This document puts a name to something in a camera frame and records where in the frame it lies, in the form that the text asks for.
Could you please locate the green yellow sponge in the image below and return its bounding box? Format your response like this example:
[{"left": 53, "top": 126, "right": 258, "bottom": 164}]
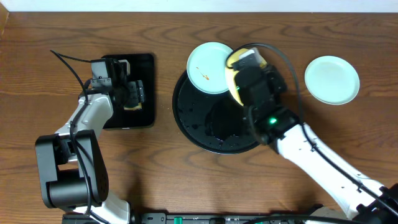
[{"left": 124, "top": 103, "right": 142, "bottom": 111}]

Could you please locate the yellow plate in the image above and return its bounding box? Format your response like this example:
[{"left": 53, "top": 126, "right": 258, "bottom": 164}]
[{"left": 225, "top": 47, "right": 267, "bottom": 106}]

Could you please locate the light blue plate top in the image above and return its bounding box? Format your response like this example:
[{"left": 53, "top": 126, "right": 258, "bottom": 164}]
[{"left": 187, "top": 42, "right": 233, "bottom": 95}]

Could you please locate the light blue plate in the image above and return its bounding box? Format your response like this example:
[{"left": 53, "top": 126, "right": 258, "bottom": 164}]
[
  {"left": 304, "top": 55, "right": 360, "bottom": 105},
  {"left": 187, "top": 42, "right": 233, "bottom": 95}
]

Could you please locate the light blue plate bottom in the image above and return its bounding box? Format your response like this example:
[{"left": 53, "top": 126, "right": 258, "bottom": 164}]
[{"left": 304, "top": 55, "right": 360, "bottom": 105}]

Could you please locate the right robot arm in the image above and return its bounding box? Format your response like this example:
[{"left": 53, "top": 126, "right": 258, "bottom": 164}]
[{"left": 226, "top": 62, "right": 397, "bottom": 223}]

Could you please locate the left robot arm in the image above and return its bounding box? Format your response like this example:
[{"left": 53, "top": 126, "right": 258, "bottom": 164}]
[{"left": 35, "top": 58, "right": 145, "bottom": 223}]

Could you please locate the black rectangular tray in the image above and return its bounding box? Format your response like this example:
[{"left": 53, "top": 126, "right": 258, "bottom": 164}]
[{"left": 103, "top": 54, "right": 155, "bottom": 130}]

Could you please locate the black round tray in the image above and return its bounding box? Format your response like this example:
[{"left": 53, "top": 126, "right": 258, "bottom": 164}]
[{"left": 172, "top": 72, "right": 259, "bottom": 154}]

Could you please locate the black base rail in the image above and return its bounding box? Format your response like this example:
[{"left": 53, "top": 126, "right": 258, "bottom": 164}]
[{"left": 62, "top": 212, "right": 312, "bottom": 224}]

